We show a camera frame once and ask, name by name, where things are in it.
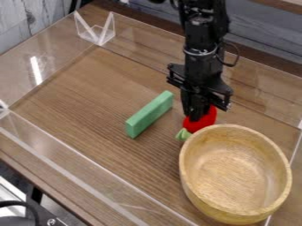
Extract green rectangular block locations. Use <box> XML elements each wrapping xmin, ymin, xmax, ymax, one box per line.
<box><xmin>126</xmin><ymin>91</ymin><xmax>174</xmax><ymax>139</ymax></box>

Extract clear acrylic corner bracket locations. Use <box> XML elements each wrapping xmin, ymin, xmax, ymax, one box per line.
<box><xmin>74</xmin><ymin>11</ymin><xmax>117</xmax><ymax>46</ymax></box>

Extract red plush strawberry toy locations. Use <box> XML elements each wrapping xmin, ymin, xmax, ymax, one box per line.
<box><xmin>177</xmin><ymin>105</ymin><xmax>217</xmax><ymax>141</ymax></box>

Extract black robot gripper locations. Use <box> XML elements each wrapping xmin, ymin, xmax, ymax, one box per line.
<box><xmin>166</xmin><ymin>48</ymin><xmax>234</xmax><ymax>122</ymax></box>

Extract wooden bowl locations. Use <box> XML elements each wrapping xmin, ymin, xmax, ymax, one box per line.
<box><xmin>179</xmin><ymin>124</ymin><xmax>293</xmax><ymax>225</ymax></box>

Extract black cable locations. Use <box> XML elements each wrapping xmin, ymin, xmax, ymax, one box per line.
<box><xmin>0</xmin><ymin>200</ymin><xmax>40</xmax><ymax>226</ymax></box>

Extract black metal table frame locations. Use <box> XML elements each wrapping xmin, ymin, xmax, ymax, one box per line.
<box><xmin>0</xmin><ymin>162</ymin><xmax>86</xmax><ymax>226</ymax></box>

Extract clear acrylic enclosure walls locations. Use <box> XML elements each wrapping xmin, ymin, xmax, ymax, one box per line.
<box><xmin>0</xmin><ymin>5</ymin><xmax>302</xmax><ymax>226</ymax></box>

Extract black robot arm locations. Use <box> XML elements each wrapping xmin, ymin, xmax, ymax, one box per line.
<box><xmin>147</xmin><ymin>0</ymin><xmax>239</xmax><ymax>122</ymax></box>

